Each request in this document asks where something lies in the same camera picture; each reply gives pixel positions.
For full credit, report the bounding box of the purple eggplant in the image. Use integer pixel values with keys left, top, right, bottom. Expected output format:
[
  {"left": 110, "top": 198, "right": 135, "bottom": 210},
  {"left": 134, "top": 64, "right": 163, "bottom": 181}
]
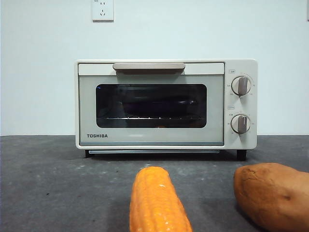
[{"left": 122, "top": 96, "right": 198, "bottom": 115}]

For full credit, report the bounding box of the glass oven door with handle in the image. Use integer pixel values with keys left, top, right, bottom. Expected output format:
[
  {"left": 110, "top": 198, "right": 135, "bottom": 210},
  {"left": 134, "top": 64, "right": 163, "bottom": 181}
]
[{"left": 78, "top": 62, "right": 225, "bottom": 147}]

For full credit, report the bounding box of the beige round oven knob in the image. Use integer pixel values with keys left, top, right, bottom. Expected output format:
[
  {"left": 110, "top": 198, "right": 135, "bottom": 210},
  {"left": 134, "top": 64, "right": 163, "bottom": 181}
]
[
  {"left": 231, "top": 75, "right": 252, "bottom": 96},
  {"left": 230, "top": 114, "right": 252, "bottom": 134}
]

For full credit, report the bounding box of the cream Toshiba toaster oven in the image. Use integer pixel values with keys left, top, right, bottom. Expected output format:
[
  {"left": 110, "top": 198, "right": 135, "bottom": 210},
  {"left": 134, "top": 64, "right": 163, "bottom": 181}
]
[{"left": 74, "top": 58, "right": 258, "bottom": 161}]

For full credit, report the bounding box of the orange corn cob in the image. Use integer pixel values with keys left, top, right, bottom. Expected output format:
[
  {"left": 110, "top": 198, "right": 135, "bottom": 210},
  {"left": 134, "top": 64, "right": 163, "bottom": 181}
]
[{"left": 128, "top": 166, "right": 194, "bottom": 232}]

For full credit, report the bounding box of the brown sweet potato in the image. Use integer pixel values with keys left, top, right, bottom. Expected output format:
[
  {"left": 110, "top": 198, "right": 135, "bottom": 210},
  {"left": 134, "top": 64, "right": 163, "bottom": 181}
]
[{"left": 233, "top": 162, "right": 309, "bottom": 232}]

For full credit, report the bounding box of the metal wire oven rack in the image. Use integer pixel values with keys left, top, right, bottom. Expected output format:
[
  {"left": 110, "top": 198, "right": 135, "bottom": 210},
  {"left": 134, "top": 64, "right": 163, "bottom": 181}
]
[{"left": 105, "top": 116, "right": 201, "bottom": 121}]

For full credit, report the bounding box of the white wall socket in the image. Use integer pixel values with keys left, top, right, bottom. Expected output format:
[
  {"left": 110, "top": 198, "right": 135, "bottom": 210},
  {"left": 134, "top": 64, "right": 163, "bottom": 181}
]
[{"left": 92, "top": 0, "right": 114, "bottom": 23}]

